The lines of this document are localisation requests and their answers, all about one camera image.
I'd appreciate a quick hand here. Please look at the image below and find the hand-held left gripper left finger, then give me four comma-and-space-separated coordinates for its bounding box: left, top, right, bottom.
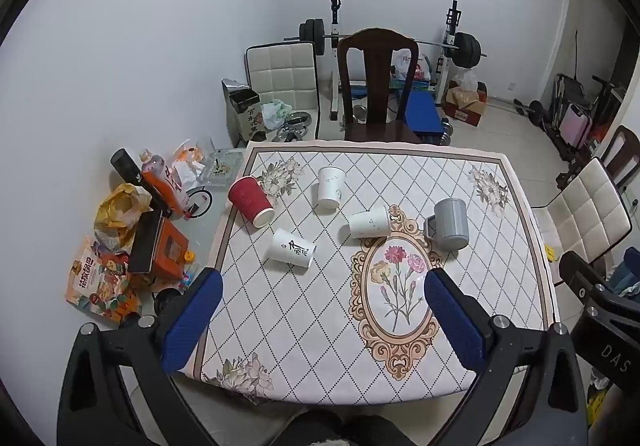
57, 268, 224, 446

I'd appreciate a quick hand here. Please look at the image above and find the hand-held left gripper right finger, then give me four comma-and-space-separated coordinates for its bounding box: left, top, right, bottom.
424, 267, 586, 446

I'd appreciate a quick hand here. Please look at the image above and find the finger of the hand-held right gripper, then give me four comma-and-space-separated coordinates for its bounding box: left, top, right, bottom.
558, 250, 608, 299

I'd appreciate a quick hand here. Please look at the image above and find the white cup with black print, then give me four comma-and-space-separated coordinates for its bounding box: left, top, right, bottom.
265, 228, 317, 269

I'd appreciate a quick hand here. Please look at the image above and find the red ribbed paper cup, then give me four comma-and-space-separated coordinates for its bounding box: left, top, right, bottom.
228, 175, 275, 228

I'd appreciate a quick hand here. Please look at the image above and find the white paper cup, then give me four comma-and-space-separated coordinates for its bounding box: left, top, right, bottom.
316, 166, 347, 213
347, 204, 392, 239

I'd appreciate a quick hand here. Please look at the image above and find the dark blue cloth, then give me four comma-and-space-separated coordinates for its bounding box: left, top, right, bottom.
607, 246, 640, 298

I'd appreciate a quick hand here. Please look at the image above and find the white padded chair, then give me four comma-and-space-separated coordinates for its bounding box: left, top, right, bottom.
244, 42, 321, 137
531, 157, 633, 284

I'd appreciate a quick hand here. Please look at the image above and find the yellow packet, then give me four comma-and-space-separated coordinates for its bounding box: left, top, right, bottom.
585, 376, 613, 432

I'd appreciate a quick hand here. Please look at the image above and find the orange box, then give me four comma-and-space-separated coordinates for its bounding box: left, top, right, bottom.
150, 221, 190, 279

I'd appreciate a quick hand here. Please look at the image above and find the black tablet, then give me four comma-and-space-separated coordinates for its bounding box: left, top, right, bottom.
129, 213, 163, 274

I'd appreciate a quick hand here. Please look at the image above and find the colourful snack packet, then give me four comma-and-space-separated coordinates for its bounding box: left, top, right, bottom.
65, 236, 143, 324

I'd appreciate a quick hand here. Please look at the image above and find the grey mug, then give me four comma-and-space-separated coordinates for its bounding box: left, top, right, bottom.
424, 197, 471, 252

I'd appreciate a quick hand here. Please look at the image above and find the floral diamond-pattern tablecloth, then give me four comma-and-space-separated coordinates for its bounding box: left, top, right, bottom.
192, 139, 560, 407

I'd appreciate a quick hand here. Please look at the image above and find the dark wooden chair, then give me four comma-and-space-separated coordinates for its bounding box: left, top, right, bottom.
336, 28, 423, 145
600, 125, 640, 189

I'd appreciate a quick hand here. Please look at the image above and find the yellow plastic bag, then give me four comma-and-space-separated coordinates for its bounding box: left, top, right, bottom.
94, 183, 152, 252

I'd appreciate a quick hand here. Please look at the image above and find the bottle with orange label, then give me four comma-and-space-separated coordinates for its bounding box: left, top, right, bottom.
139, 149, 191, 212

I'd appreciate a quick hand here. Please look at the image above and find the pink suitcase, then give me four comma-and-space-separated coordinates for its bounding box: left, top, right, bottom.
559, 103, 590, 149

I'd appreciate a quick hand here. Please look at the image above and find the crumpled white paper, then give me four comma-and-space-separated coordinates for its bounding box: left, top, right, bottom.
170, 141, 207, 192

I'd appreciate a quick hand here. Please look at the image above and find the glass ashtray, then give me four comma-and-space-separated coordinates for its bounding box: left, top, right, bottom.
200, 149, 244, 188

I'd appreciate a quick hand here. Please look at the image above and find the black cylinder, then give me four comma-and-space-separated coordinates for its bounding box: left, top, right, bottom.
110, 148, 173, 219

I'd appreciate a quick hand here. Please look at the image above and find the black dumbbell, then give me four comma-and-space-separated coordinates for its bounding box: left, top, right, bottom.
514, 98, 547, 121

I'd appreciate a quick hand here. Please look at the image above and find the black folded cart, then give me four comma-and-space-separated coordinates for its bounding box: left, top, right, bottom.
550, 73, 587, 127

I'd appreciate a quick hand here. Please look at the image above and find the cardboard box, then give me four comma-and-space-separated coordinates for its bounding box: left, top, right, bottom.
444, 81, 488, 127

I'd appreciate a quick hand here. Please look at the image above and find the black printed box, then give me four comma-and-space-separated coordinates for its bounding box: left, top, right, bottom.
222, 78, 262, 148

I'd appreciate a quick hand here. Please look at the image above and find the blue weight bench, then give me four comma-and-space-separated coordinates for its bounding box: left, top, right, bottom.
405, 88, 446, 139

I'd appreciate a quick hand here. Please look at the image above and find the clear plastic bag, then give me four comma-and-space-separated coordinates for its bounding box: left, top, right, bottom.
452, 68, 478, 92

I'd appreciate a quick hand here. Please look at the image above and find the pale green plastic bag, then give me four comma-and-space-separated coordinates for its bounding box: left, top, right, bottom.
261, 99, 293, 130

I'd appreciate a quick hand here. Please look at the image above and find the black barbell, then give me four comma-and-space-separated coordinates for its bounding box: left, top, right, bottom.
299, 18, 488, 69

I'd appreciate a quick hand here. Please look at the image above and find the white and red plastic bag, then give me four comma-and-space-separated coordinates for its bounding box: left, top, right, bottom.
391, 48, 431, 82

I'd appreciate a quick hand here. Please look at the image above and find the white barbell rack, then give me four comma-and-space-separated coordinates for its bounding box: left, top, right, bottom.
327, 0, 463, 123

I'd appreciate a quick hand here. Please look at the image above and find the black cable loop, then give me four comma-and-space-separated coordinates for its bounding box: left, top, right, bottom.
185, 186, 213, 219

